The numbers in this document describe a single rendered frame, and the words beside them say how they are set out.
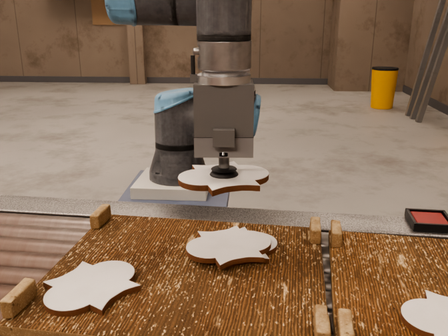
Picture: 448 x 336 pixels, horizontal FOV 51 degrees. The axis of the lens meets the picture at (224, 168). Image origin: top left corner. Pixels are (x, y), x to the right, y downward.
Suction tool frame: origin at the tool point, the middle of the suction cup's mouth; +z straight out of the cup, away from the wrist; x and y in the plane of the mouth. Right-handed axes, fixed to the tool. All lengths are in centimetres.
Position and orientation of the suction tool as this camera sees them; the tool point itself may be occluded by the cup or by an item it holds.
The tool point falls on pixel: (223, 181)
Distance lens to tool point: 71.3
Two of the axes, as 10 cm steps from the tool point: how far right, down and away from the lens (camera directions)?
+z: 0.0, 9.5, 3.1
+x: 0.1, -3.1, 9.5
